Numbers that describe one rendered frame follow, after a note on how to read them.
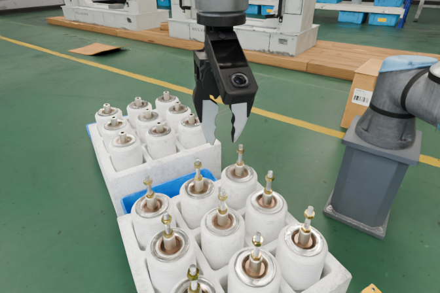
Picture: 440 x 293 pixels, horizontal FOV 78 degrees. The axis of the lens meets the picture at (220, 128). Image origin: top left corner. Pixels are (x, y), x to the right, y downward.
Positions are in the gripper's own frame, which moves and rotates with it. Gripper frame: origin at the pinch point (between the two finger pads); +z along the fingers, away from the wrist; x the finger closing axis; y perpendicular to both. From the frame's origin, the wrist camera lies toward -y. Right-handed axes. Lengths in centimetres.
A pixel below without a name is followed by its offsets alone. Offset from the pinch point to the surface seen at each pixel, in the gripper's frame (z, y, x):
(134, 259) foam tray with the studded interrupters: 28.4, 1.3, 19.2
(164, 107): 23, 64, 8
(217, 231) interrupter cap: 21.0, -1.9, 1.7
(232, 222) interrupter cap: 21.1, -0.1, -1.9
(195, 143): 27.3, 41.2, -0.9
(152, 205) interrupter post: 20.1, 7.9, 14.1
